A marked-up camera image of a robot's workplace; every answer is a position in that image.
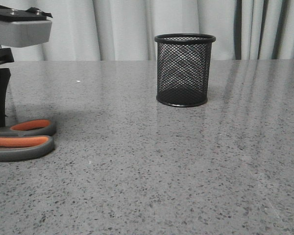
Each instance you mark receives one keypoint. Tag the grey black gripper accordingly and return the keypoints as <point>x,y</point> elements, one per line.
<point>19,28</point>

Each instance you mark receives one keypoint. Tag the grey orange handled scissors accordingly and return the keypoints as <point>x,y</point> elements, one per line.
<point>27,140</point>

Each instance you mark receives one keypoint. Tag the grey pleated curtain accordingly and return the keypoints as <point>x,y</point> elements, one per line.
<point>125,29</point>

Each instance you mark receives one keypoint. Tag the black wire mesh bucket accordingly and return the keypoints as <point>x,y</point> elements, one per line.
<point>183,66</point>

